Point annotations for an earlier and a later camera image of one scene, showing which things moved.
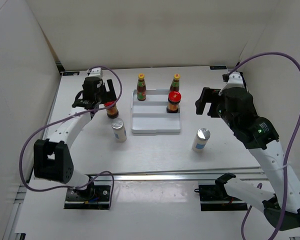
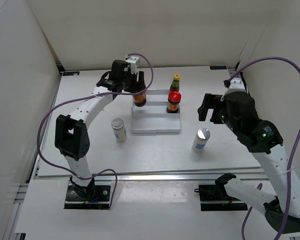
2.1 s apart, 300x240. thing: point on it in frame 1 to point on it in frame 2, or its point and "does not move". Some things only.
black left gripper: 109,95 to 136,86
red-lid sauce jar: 112,112 to 139,99
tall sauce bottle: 175,85 does not move
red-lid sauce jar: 174,99 does not move
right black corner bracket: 218,67 does not move
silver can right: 202,135 does not move
